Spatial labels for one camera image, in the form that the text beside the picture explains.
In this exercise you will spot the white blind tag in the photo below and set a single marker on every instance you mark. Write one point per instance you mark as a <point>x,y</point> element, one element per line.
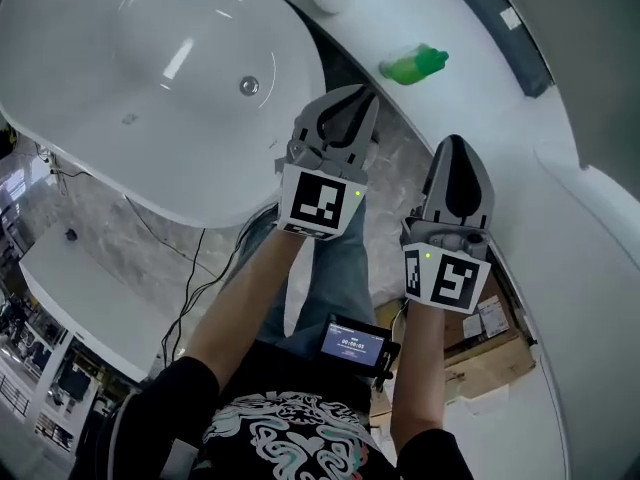
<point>510,18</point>

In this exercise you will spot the person's left forearm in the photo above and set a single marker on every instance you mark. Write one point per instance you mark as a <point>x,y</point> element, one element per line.
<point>235,328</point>

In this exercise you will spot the white side table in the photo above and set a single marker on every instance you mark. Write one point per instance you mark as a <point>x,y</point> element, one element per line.
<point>85,293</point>

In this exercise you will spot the blue jeans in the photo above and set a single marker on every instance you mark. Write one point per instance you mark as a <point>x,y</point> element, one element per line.
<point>335,278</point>

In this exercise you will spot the metal bathtub drain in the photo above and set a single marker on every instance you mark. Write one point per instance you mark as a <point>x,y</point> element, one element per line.
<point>248,85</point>

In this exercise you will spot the white bathtub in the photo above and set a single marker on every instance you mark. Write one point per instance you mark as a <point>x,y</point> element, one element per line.
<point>150,68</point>

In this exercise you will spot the green plastic bottle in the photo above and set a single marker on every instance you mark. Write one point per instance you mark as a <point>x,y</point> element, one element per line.
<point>412,65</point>

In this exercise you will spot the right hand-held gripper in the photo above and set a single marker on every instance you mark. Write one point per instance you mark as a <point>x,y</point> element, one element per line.
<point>450,280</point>

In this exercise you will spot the black printed t-shirt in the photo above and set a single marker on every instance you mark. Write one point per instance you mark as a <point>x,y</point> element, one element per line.
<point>280,433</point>

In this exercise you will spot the small black object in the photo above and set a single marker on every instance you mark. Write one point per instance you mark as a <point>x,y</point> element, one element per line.
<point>70,235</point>

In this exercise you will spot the black screen device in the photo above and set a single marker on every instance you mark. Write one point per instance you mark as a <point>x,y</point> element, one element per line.
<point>352,343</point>

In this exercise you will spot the large cardboard box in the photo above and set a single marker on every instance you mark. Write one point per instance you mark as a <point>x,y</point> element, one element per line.
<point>480,368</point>

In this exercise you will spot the white roller blind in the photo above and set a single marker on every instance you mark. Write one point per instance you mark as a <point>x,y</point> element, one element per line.
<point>600,43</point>

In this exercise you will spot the person's right forearm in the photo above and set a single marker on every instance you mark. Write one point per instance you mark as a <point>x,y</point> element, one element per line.
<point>417,368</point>

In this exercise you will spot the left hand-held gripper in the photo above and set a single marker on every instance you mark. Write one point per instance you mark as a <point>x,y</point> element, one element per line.
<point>317,200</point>

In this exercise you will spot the black window frame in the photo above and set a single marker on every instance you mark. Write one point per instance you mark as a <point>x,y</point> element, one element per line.
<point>525,43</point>

